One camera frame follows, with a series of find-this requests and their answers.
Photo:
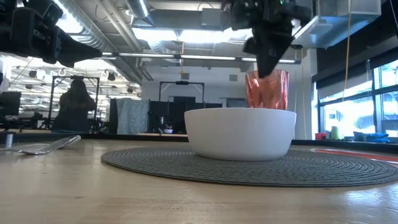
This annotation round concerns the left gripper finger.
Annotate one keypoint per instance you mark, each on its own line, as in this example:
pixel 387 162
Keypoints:
pixel 74 49

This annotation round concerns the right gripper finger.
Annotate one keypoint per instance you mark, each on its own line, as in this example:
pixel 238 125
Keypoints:
pixel 270 53

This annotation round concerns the orange faceted plastic tumbler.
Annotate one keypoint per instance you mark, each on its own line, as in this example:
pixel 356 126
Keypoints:
pixel 275 93

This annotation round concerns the white bowl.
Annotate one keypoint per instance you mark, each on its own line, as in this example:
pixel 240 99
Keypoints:
pixel 239 133

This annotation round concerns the silver metal fork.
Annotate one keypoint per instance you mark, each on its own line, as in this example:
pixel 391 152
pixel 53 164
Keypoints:
pixel 59 143

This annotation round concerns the red drinking straw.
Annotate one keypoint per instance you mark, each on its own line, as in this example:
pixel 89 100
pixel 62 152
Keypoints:
pixel 357 154

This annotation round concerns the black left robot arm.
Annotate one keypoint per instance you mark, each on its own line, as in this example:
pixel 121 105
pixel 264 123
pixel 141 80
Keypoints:
pixel 4 31

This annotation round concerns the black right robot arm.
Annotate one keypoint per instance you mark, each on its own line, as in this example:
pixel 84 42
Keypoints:
pixel 300 12

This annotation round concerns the person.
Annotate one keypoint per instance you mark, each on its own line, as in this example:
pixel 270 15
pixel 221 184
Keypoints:
pixel 73 112

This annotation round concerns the black computer monitor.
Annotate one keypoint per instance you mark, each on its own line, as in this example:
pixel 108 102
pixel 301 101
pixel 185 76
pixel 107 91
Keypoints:
pixel 9 104

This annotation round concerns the long ceiling light bar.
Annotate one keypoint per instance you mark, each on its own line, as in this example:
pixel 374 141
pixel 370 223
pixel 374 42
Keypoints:
pixel 149 55

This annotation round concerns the grey cloth divider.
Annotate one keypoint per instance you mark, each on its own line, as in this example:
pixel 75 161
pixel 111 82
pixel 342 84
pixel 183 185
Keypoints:
pixel 133 116

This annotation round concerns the small red box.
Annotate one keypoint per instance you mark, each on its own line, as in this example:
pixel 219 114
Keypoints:
pixel 320 136

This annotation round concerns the yellow-green thread spool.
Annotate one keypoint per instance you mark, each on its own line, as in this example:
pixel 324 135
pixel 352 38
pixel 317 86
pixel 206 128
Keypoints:
pixel 336 133

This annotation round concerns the black office partition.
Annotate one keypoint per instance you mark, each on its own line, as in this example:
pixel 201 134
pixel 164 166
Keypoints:
pixel 174 116

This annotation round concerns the small white dish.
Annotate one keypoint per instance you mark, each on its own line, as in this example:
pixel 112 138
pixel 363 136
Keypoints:
pixel 168 131

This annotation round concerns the blue cloth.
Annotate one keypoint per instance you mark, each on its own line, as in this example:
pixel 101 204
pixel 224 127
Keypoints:
pixel 373 137

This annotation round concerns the round grey woven placemat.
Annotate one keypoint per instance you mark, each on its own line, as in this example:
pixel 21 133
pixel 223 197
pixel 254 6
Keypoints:
pixel 155 165

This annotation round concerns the long silver ventilation duct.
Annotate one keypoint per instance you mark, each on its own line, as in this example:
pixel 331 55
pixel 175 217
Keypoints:
pixel 90 31

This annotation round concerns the black robot rig frame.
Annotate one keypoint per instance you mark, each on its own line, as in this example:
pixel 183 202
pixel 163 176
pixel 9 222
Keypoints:
pixel 87 77
pixel 182 82

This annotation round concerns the grey square wall speaker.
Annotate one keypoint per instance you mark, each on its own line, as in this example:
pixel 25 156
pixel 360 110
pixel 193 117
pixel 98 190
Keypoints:
pixel 233 77
pixel 185 76

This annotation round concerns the short silver ventilation duct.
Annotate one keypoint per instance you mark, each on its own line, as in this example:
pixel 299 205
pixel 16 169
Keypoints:
pixel 140 7

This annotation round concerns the small grey metal post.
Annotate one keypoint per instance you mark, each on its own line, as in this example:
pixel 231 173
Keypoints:
pixel 9 140

